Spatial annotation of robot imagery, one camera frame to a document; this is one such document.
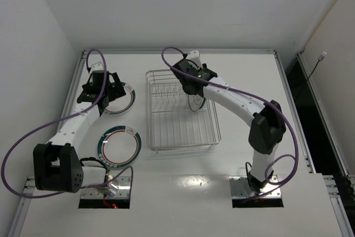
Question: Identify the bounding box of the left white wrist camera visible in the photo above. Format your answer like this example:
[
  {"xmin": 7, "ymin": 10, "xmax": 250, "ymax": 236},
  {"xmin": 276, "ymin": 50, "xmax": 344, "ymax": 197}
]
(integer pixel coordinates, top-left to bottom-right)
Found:
[{"xmin": 90, "ymin": 62, "xmax": 104, "ymax": 72}]

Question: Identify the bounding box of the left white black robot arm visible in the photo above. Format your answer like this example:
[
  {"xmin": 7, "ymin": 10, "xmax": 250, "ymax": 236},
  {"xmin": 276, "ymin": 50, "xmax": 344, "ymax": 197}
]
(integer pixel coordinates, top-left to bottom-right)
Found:
[{"xmin": 33, "ymin": 70, "xmax": 126, "ymax": 193}]

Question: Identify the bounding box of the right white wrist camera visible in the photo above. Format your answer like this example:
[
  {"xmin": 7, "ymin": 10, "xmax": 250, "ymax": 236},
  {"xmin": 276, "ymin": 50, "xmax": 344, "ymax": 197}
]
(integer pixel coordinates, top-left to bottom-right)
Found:
[{"xmin": 186, "ymin": 50, "xmax": 202, "ymax": 67}]

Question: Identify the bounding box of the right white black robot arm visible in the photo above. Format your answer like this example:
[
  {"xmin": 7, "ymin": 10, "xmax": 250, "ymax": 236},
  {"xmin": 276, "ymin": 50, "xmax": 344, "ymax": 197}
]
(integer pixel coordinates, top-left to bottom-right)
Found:
[{"xmin": 171, "ymin": 59, "xmax": 286, "ymax": 193}]

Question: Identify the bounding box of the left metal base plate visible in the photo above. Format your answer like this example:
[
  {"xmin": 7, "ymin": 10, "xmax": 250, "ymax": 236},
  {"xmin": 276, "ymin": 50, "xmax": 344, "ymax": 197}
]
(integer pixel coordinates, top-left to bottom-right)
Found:
[{"xmin": 80, "ymin": 176, "xmax": 131, "ymax": 200}]

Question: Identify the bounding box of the white grey rimmed plate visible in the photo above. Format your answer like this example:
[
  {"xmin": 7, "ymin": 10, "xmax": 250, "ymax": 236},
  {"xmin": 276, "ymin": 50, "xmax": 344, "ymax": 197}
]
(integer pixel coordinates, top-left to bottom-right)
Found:
[{"xmin": 188, "ymin": 95, "xmax": 206, "ymax": 112}]

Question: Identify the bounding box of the metal base plate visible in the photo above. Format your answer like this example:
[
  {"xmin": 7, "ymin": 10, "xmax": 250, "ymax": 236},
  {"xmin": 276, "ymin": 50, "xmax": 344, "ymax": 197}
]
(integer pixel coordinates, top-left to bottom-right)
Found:
[
  {"xmin": 229, "ymin": 176, "xmax": 282, "ymax": 200},
  {"xmin": 80, "ymin": 176, "xmax": 131, "ymax": 200}
]

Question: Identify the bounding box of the green red rimmed plate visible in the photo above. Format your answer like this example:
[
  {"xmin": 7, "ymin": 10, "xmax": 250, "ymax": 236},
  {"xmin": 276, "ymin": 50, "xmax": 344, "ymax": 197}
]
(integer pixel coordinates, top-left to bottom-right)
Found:
[
  {"xmin": 104, "ymin": 82, "xmax": 136, "ymax": 115},
  {"xmin": 97, "ymin": 125, "xmax": 142, "ymax": 169}
]

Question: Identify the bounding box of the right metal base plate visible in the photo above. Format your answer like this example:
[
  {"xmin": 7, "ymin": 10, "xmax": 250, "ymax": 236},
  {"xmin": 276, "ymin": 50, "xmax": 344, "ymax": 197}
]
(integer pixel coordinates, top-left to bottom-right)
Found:
[{"xmin": 229, "ymin": 176, "xmax": 282, "ymax": 200}]

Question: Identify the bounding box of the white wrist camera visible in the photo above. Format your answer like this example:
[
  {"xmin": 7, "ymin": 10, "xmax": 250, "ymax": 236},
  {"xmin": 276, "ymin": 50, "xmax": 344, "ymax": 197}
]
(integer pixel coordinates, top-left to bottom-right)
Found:
[
  {"xmin": 186, "ymin": 50, "xmax": 202, "ymax": 67},
  {"xmin": 90, "ymin": 62, "xmax": 104, "ymax": 72}
]

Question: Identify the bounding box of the black cable white connector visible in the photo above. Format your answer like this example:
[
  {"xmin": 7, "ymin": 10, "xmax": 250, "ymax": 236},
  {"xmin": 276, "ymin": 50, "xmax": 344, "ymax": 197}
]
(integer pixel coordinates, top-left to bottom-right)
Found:
[{"xmin": 306, "ymin": 51, "xmax": 327, "ymax": 83}]

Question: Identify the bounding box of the metal wire dish rack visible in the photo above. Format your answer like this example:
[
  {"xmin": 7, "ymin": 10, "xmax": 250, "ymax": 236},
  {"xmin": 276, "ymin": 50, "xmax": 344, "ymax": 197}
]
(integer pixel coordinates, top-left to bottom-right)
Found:
[{"xmin": 145, "ymin": 69, "xmax": 221, "ymax": 153}]

